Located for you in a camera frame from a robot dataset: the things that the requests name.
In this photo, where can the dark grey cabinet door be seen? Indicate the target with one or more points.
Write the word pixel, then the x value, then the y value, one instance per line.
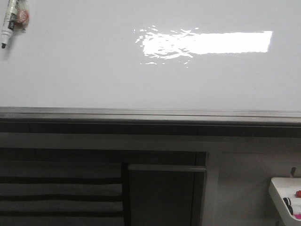
pixel 166 195

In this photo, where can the grey slatted panel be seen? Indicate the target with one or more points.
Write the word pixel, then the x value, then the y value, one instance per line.
pixel 64 194

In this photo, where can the white plastic marker tray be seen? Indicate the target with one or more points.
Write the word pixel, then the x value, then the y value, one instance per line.
pixel 286 188

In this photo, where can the black capped marker in tray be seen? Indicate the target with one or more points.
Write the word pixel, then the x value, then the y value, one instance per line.
pixel 288 204

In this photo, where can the red capped marker in tray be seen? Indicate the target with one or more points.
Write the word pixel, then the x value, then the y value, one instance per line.
pixel 298 194

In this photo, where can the pink marker in tray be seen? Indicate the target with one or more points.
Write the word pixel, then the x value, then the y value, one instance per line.
pixel 297 216

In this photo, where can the white whiteboard with metal frame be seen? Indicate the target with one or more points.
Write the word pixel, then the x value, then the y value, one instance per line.
pixel 208 67

